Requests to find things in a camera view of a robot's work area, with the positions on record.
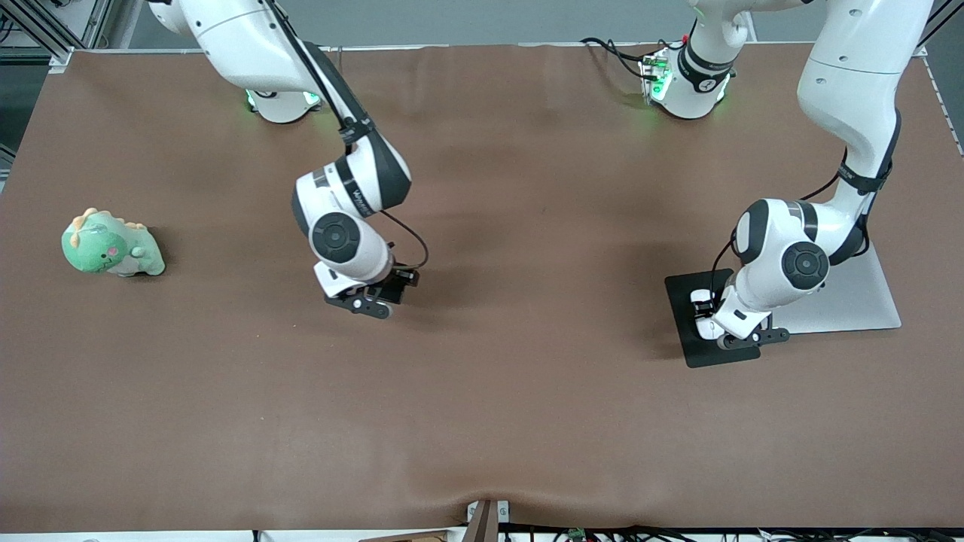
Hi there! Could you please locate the silver laptop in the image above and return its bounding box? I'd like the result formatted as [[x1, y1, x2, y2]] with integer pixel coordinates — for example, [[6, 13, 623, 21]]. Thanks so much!
[[774, 241, 902, 335]]

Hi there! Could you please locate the aluminium frame profile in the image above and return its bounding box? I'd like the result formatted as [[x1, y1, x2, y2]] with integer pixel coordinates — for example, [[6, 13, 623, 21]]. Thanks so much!
[[913, 0, 964, 61], [0, 0, 115, 65]]

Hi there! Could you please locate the black mouse pad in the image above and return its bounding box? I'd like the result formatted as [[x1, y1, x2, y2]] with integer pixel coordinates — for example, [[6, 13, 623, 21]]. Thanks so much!
[[664, 268, 761, 369]]

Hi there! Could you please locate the black base power cable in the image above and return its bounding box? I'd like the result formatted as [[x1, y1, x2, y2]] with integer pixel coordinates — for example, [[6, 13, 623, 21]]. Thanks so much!
[[580, 36, 690, 81]]

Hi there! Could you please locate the brown table cover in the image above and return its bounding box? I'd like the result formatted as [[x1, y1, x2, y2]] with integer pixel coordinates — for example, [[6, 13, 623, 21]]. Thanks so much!
[[0, 41, 964, 532]]

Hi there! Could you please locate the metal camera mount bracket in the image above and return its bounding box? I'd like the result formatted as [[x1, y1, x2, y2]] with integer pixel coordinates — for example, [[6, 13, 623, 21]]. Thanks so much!
[[465, 498, 511, 542]]

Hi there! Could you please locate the green plush dinosaur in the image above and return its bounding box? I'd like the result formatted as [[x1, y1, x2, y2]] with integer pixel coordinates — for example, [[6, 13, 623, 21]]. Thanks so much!
[[61, 208, 166, 277]]

